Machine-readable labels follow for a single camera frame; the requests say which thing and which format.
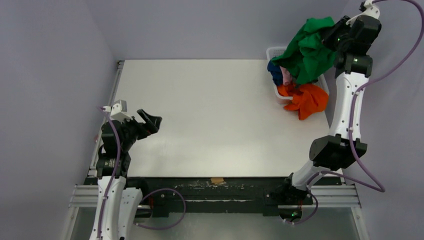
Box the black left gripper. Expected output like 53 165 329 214
119 109 160 151

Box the green t shirt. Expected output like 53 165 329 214
270 16 336 85

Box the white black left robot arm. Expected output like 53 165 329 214
89 106 163 240

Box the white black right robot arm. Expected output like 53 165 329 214
269 14 382 204

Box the pink t shirt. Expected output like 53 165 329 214
279 66 293 86

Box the white plastic laundry basket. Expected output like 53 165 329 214
266 46 330 105

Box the orange t shirt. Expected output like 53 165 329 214
277 83 329 120

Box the blue t shirt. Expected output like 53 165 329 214
267 61 284 86

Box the tan tape piece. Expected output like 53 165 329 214
210 177 225 186

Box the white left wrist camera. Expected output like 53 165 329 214
101 99 132 123

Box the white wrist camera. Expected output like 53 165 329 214
346 0 381 26
101 99 132 123

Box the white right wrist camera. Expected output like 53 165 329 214
346 0 381 26

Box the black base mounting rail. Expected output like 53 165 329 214
82 176 344 219

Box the aluminium frame rail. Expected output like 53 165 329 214
68 185 99 208

